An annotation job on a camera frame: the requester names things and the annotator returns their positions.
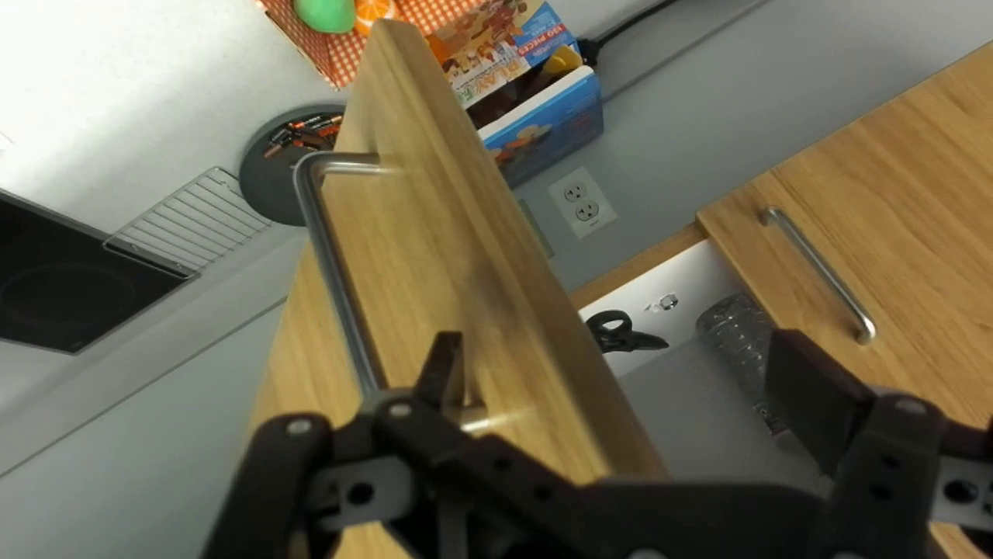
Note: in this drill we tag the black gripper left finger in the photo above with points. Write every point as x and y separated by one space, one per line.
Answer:
430 386

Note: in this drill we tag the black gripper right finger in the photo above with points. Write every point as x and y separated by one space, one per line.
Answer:
814 396

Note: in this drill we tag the wooden overhead cabinet door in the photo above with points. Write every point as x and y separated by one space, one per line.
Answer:
433 241

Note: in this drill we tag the silver cabinet door handle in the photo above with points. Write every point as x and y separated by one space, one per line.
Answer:
333 260

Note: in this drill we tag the neighbouring wooden cabinet door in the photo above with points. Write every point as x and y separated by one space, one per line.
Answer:
902 206

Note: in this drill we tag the round grey bowl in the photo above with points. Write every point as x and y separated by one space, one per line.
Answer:
272 156

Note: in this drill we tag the blue snack box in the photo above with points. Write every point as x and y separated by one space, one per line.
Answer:
519 75

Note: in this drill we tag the red checkered box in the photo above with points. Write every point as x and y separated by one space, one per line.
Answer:
464 35

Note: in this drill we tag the green ball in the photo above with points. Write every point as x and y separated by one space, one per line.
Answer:
327 17

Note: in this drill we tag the silver neighbour door handle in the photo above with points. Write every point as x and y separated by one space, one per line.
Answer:
862 320

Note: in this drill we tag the white wall outlet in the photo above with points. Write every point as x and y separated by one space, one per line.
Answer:
583 203

